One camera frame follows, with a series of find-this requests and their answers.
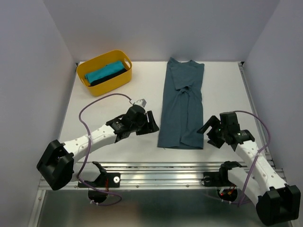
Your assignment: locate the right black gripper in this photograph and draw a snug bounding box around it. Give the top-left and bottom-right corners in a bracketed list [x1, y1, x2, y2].
[196, 115, 227, 148]

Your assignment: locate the dark blue-grey t shirt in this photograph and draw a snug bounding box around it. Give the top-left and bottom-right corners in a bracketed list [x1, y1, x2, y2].
[158, 58, 205, 149]

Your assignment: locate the yellow plastic basket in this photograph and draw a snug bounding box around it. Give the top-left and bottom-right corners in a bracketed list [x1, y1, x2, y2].
[77, 50, 132, 96]

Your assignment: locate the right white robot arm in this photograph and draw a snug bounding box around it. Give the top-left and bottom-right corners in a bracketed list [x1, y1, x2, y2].
[197, 112, 301, 226]

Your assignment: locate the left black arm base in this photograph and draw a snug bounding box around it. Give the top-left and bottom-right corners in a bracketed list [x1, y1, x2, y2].
[80, 161, 121, 188]

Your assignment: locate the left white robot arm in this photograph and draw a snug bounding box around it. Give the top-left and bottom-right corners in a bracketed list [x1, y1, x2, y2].
[36, 105, 159, 191]

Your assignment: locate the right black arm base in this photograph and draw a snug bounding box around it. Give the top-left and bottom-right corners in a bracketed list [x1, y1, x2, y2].
[200, 161, 242, 187]

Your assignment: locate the rolled black t shirt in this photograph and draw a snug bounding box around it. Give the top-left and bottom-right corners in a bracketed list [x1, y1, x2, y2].
[89, 69, 127, 87]

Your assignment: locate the rolled teal t shirt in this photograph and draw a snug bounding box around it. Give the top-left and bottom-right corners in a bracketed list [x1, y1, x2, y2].
[85, 61, 125, 84]

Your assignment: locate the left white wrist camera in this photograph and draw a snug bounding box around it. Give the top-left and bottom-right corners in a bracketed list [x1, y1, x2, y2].
[134, 99, 147, 108]

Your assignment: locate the aluminium front rail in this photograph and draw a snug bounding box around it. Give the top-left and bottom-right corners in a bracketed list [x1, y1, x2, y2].
[101, 161, 223, 190]

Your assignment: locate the aluminium rail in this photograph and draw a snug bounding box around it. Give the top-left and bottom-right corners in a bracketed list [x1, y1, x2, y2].
[101, 161, 223, 190]
[238, 61, 269, 146]

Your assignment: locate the aluminium right side rail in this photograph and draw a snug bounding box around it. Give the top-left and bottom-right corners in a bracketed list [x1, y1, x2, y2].
[238, 61, 269, 146]

